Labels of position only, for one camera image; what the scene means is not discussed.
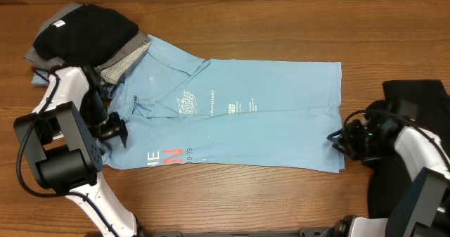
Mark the light blue printed t-shirt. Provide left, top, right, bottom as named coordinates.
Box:
left=103, top=37, right=345, bottom=173

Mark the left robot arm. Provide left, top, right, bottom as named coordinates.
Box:
left=13, top=65, right=147, bottom=236

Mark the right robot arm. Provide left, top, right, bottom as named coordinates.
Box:
left=323, top=99, right=449, bottom=236

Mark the black garment at right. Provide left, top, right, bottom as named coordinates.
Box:
left=368, top=79, right=449, bottom=218

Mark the folded grey garment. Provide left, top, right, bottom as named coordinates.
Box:
left=24, top=2, right=150, bottom=84

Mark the folded blue denim garment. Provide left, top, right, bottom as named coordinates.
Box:
left=32, top=71, right=49, bottom=86

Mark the folded black garment on stack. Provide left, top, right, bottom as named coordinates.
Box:
left=33, top=4, right=139, bottom=68

